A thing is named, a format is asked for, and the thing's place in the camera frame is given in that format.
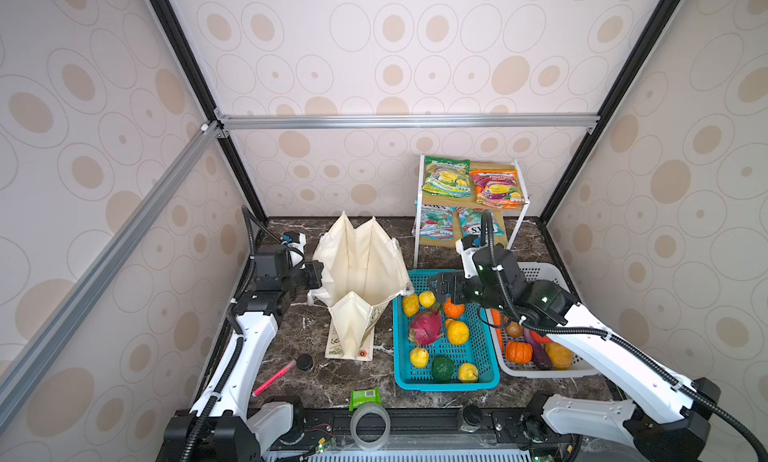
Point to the orange mini pumpkin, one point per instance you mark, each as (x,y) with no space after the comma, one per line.
(518,352)

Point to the pink dragon fruit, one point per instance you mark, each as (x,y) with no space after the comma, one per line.
(426,327)

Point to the purple eggplant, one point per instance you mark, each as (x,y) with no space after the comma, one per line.
(540,358)

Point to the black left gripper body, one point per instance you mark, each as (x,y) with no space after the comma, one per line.
(297,279)

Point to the yellow fruit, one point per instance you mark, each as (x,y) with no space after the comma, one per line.
(419,358)
(468,373)

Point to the orange carrot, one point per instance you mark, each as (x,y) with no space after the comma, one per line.
(497,322)

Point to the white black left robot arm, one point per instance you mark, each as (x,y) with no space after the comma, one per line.
(218,427)

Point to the cream canvas grocery bag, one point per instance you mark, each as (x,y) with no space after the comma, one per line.
(363,272)

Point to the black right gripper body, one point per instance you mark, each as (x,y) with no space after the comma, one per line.
(462,293)

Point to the green yellow snack bag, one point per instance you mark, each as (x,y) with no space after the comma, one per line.
(447,177)

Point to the pink marker pen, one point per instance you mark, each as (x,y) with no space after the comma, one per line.
(274,378)

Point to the orange tangerine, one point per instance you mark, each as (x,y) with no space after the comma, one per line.
(453,311)

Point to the white wooden two-tier shelf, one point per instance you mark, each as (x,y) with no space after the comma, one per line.
(512,218)

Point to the small black cap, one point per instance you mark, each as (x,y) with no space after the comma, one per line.
(304,362)

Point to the red tomato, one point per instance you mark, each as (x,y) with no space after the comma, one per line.
(540,339)

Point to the yellow potato-like vegetable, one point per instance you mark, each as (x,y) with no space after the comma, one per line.
(560,357)

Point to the red teal snack bag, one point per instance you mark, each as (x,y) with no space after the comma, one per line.
(436,222)

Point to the green Fox's candy bag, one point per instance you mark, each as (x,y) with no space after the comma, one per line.
(470,223)

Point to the teal plastic basket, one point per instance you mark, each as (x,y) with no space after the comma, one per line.
(478,351)

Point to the green tape dispenser box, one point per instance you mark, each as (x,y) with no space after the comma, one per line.
(359,398)

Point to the clear tape roll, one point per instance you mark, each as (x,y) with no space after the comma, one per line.
(370,427)

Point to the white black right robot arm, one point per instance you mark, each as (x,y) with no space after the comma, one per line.
(665,417)

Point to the orange pink snack bag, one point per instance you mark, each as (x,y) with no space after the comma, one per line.
(498,188)

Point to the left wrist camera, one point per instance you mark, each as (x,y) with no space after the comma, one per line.
(295,243)

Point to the black knob on rail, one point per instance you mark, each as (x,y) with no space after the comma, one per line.
(469,418)

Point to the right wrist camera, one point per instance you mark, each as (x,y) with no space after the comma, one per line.
(466,247)

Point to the small yellow lemon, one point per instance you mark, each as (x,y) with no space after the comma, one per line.
(427,299)

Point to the white plastic basket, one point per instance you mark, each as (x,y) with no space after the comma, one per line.
(533,272)

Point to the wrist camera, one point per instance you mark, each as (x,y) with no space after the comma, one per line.
(295,243)
(466,247)

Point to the brown potato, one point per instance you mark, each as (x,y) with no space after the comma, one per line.
(514,330)

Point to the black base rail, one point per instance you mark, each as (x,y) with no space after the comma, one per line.
(414,429)

